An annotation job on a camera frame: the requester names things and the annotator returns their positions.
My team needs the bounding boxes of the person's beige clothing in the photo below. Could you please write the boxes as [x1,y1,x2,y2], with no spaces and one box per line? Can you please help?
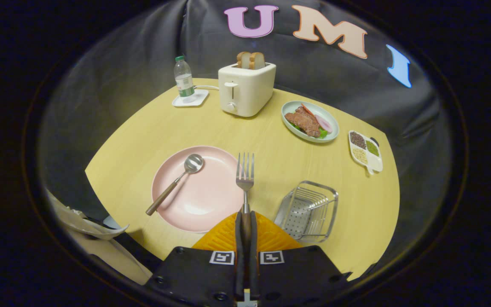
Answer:
[43,188,154,286]

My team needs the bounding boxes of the metal wire basket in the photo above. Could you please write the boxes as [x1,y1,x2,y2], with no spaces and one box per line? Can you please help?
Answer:
[274,180,339,243]

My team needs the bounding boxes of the cream white toaster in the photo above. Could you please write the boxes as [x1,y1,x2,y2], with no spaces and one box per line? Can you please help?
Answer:
[218,62,277,118]

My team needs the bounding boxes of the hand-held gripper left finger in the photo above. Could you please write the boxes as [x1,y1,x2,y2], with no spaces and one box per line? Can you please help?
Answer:
[143,211,246,307]

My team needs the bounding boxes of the black backdrop cloth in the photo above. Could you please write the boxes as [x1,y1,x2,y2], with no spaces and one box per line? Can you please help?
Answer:
[37,0,463,282]

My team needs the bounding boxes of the clear plastic water bottle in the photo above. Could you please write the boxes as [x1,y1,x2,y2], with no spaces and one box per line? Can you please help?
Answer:
[174,55,196,104]

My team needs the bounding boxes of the brown steak slice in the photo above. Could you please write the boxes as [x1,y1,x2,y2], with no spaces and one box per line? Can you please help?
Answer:
[284,107,322,138]

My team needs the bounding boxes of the pink ham slice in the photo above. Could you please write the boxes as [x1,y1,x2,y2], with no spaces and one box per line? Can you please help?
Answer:
[315,114,333,133]

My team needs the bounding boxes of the pink round plate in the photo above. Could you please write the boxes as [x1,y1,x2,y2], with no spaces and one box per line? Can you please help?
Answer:
[151,145,246,233]

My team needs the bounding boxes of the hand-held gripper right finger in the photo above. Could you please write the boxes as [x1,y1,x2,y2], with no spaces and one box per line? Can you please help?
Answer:
[249,211,352,307]

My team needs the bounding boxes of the pale green plate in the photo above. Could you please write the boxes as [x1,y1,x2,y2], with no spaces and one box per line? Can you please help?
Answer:
[281,101,340,143]

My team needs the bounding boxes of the green lettuce leaf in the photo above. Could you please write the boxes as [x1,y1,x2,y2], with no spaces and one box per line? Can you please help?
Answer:
[290,122,328,139]

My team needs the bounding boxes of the metal fork with wooden handle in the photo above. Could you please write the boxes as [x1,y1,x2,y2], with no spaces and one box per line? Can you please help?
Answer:
[236,152,255,299]

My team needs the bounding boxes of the metal spoon with wooden handle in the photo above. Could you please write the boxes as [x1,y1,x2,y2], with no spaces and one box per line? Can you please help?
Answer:
[145,153,205,216]

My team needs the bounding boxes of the white divided grain dish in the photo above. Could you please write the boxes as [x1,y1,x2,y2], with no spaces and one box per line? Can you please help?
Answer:
[348,130,384,176]

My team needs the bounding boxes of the white square coaster tray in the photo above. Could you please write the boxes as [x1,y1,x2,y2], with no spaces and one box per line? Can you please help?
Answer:
[172,89,209,107]

